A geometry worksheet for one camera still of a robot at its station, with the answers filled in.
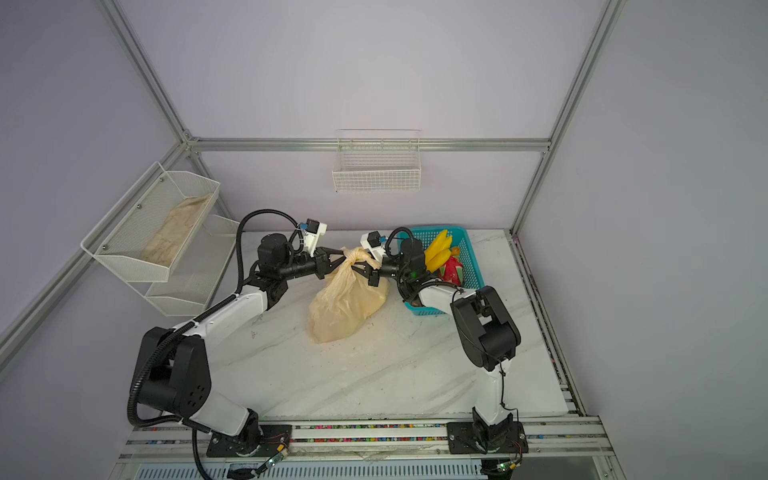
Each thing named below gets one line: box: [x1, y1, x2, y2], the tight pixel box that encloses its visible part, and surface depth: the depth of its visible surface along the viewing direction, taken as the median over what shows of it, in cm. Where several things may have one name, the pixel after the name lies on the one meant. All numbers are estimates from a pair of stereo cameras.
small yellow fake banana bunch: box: [424, 229, 453, 273], surface depth 100 cm
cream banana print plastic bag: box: [307, 246, 389, 344], surface depth 84 cm
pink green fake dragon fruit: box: [439, 256, 463, 286], surface depth 100 cm
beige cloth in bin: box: [141, 193, 212, 266], surface depth 81 cm
